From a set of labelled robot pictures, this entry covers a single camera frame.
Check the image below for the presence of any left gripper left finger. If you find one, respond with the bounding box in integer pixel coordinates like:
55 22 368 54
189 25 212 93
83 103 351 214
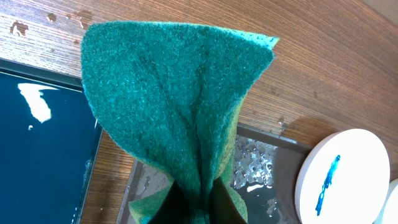
148 181 191 224

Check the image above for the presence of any dark brown serving tray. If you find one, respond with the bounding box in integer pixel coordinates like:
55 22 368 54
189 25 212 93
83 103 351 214
117 123 310 223

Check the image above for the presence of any blue water tray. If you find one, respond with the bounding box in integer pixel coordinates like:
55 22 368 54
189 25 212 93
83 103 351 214
1 59 102 224

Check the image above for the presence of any white plate top blue stain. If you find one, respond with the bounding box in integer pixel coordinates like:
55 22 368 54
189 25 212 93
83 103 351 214
374 179 398 224

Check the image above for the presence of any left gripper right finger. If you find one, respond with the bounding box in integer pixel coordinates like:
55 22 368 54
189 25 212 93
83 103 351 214
210 178 246 224

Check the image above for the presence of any white plate blue stain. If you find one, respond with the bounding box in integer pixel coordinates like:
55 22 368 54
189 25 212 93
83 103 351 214
294 128 391 224
374 179 398 224

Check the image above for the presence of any green yellow sponge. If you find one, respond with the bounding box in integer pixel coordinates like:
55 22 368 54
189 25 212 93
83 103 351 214
81 21 279 223

